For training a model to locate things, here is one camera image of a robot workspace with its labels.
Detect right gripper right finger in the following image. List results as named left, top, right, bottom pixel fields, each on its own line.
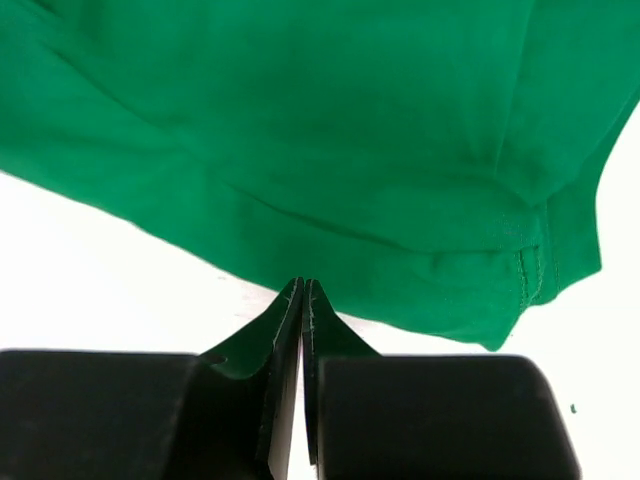
left=302, top=280, right=582, bottom=479

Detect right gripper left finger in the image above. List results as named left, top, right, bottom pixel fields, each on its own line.
left=1, top=278, right=304, bottom=479

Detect green t-shirt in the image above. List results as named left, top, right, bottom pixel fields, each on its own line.
left=1, top=1, right=639, bottom=350

